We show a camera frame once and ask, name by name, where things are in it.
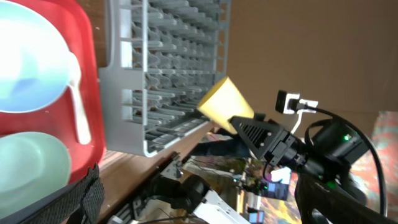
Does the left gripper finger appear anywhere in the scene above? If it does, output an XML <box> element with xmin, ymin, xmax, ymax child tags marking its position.
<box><xmin>1</xmin><ymin>164</ymin><xmax>105</xmax><ymax>224</ymax></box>

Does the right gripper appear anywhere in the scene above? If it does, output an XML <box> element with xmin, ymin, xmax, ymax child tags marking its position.
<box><xmin>229</xmin><ymin>116</ymin><xmax>308</xmax><ymax>167</ymax></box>

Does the yellow cup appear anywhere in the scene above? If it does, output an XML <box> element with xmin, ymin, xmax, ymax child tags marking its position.
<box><xmin>197</xmin><ymin>77</ymin><xmax>254</xmax><ymax>134</ymax></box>

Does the green bowl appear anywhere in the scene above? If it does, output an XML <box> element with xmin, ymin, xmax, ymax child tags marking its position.
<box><xmin>1</xmin><ymin>132</ymin><xmax>72</xmax><ymax>218</ymax></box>

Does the white plastic spoon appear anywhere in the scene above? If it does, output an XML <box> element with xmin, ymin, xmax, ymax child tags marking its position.
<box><xmin>68</xmin><ymin>52</ymin><xmax>91</xmax><ymax>145</ymax></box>

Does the light blue bowl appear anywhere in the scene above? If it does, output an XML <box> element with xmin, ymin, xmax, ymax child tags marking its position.
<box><xmin>1</xmin><ymin>1</ymin><xmax>81</xmax><ymax>113</ymax></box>

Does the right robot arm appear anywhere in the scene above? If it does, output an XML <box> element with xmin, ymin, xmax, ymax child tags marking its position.
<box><xmin>229</xmin><ymin>116</ymin><xmax>391</xmax><ymax>223</ymax></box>

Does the grey dishwasher rack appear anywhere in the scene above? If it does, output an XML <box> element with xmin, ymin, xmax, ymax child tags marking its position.
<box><xmin>98</xmin><ymin>0</ymin><xmax>231</xmax><ymax>157</ymax></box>

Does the red serving tray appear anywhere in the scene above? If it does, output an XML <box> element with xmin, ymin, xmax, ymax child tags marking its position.
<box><xmin>1</xmin><ymin>0</ymin><xmax>106</xmax><ymax>182</ymax></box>

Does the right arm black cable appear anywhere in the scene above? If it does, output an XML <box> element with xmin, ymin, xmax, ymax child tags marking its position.
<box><xmin>303</xmin><ymin>104</ymin><xmax>388</xmax><ymax>217</ymax></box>

